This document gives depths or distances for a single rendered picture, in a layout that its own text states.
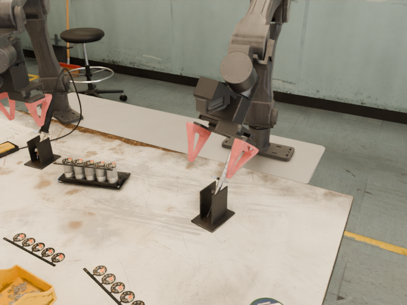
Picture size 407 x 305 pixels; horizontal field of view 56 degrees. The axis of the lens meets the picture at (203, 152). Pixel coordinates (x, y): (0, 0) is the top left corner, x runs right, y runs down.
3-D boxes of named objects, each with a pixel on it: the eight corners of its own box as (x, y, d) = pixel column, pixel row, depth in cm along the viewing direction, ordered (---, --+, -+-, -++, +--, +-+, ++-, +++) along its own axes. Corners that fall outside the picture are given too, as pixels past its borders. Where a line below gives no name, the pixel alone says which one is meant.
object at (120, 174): (59, 184, 94) (58, 181, 94) (73, 169, 101) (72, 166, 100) (120, 192, 92) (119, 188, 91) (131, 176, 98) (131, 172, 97)
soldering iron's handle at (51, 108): (50, 134, 103) (62, 88, 104) (43, 132, 101) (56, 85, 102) (43, 132, 104) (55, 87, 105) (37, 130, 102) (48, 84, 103)
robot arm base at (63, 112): (60, 101, 120) (80, 96, 125) (34, 86, 133) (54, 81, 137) (65, 124, 124) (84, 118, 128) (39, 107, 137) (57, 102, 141)
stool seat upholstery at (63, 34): (81, 28, 323) (80, 25, 321) (113, 32, 309) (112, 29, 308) (49, 36, 296) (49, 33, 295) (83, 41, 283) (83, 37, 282)
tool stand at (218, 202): (227, 233, 85) (245, 187, 85) (204, 233, 76) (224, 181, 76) (206, 223, 88) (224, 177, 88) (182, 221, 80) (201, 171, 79)
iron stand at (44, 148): (57, 172, 106) (66, 137, 107) (34, 169, 98) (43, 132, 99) (40, 167, 108) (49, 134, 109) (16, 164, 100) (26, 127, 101)
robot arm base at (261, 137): (292, 135, 100) (298, 125, 106) (221, 121, 108) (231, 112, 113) (288, 161, 104) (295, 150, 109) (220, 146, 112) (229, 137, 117)
